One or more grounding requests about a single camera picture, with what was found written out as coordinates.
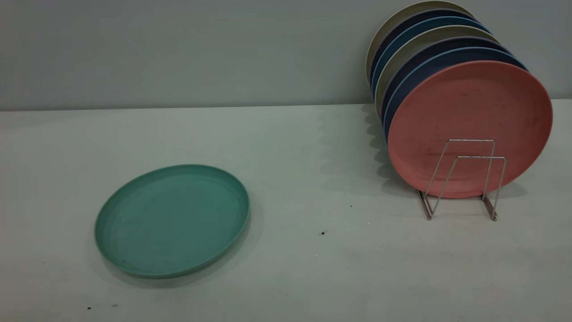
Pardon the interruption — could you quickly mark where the dark navy round plate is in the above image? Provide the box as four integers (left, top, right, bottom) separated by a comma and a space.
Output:
369, 8, 477, 85

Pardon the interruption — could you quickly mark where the pink round plate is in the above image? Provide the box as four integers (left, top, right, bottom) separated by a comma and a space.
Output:
387, 60, 554, 199

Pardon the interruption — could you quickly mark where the teal blue round plate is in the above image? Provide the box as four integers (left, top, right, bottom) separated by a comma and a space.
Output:
371, 16, 492, 101

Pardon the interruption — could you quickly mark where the green round plate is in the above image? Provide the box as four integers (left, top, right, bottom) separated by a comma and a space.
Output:
94, 164, 251, 279

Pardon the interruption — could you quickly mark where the beige round plate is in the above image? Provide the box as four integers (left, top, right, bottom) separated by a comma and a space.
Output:
366, 1, 474, 85
374, 25, 499, 118

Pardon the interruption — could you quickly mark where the metal wire plate rack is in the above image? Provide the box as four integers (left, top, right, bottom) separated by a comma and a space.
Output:
418, 139, 507, 221

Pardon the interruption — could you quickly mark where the dark purple round plate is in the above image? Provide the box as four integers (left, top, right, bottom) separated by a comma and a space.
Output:
380, 36, 513, 121

